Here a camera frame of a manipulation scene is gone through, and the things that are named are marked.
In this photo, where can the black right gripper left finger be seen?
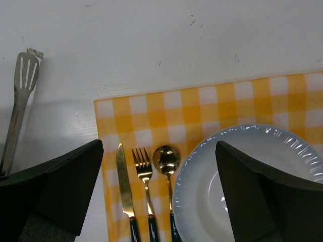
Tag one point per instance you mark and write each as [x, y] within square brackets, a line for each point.
[49, 202]

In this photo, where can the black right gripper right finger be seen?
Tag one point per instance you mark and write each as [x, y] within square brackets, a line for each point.
[265, 203]

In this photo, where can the steel serving tongs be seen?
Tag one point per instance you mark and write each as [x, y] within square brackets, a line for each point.
[25, 78]

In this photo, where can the white blue-rimmed plate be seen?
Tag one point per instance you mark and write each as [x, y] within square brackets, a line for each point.
[199, 204]

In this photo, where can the gold table knife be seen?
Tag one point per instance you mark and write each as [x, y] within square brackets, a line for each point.
[125, 192]

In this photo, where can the gold fork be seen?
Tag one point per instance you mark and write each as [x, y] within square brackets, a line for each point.
[144, 172]

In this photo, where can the gold spoon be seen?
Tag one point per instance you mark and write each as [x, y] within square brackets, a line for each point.
[166, 160]

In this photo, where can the yellow checkered cloth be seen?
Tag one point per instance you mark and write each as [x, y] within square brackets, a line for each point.
[185, 117]

